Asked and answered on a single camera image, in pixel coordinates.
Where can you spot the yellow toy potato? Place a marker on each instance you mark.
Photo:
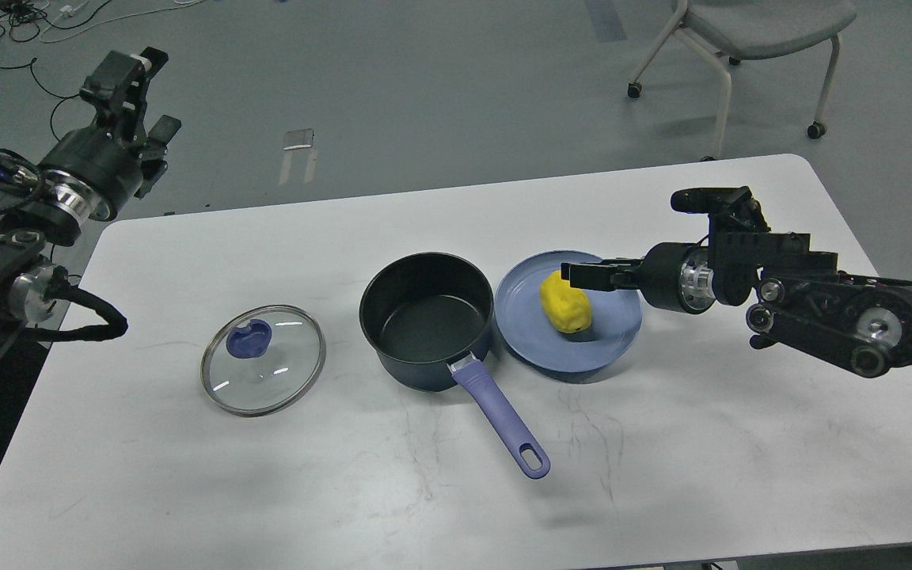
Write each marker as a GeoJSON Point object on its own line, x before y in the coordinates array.
{"type": "Point", "coordinates": [568, 309]}

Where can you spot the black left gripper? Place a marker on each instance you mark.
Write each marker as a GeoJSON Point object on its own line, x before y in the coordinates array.
{"type": "Point", "coordinates": [91, 173]}

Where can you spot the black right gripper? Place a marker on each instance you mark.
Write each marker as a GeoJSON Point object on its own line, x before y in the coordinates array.
{"type": "Point", "coordinates": [673, 276]}

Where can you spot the blue round plate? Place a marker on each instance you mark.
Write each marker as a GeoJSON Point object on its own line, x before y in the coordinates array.
{"type": "Point", "coordinates": [570, 357]}

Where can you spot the grey office chair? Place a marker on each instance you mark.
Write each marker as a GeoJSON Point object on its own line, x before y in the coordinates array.
{"type": "Point", "coordinates": [726, 33]}

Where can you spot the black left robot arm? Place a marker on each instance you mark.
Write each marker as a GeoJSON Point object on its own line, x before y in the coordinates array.
{"type": "Point", "coordinates": [38, 301]}

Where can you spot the glass pot lid purple knob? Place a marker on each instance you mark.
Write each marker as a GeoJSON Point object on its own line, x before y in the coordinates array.
{"type": "Point", "coordinates": [263, 361]}

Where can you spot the dark blue saucepan purple handle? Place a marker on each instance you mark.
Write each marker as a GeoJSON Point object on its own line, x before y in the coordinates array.
{"type": "Point", "coordinates": [429, 318]}

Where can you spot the silver floor plate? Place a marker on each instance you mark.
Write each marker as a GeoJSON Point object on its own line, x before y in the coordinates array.
{"type": "Point", "coordinates": [298, 139]}

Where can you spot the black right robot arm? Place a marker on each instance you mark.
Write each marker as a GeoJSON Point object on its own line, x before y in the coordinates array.
{"type": "Point", "coordinates": [860, 323]}

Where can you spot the black box at left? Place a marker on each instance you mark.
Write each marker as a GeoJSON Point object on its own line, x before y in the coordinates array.
{"type": "Point", "coordinates": [20, 367]}

